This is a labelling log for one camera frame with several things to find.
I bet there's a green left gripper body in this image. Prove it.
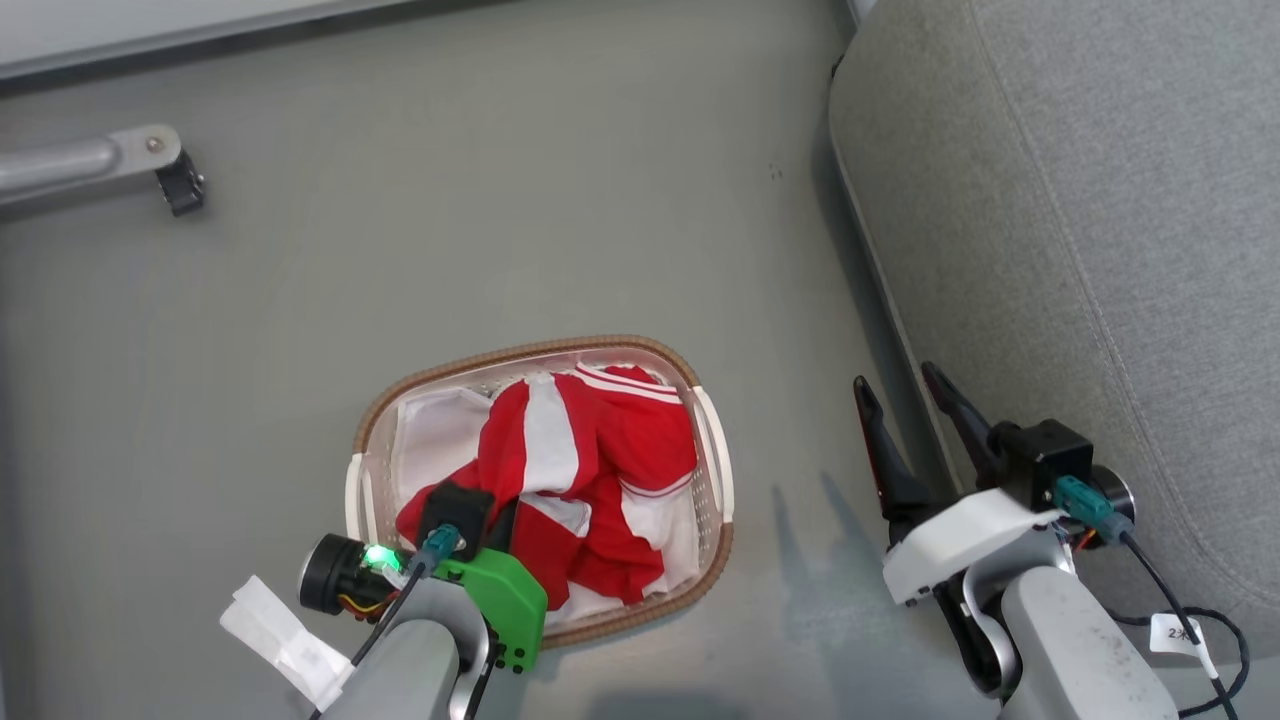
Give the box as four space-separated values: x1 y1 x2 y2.
435 548 549 673

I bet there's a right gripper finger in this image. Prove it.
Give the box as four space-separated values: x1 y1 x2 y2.
853 375 941 546
920 360 1006 491

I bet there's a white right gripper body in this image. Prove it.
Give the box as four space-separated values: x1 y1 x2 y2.
882 488 1066 606

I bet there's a red and white clothing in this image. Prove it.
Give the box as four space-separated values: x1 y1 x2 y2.
396 365 701 608

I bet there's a white mesh basket liner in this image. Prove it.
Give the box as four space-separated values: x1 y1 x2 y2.
390 388 701 626

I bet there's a woven-rim plastic laundry basket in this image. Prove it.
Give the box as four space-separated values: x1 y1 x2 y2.
345 335 736 649

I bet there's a black left gripper motor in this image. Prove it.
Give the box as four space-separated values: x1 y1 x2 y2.
298 533 401 616

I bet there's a grey fabric sofa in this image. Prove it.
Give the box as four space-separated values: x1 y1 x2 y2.
828 0 1280 661

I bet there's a stand leg caster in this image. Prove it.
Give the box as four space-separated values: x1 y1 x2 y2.
155 150 206 218

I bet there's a grey metal stand leg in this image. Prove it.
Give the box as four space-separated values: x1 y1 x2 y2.
0 123 184 209

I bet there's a left camera cable teal plug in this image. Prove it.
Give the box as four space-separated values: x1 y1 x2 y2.
310 525 466 720

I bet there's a camera cable teal plug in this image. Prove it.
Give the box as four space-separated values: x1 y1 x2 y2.
310 525 466 720
1055 477 1251 720

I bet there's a right camera cable teal plug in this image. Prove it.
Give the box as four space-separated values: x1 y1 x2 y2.
1055 477 1251 720

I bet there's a white paper cable tag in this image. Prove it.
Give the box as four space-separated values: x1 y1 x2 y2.
220 575 356 711

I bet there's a small white numbered cable label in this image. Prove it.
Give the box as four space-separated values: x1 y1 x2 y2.
1150 613 1221 681

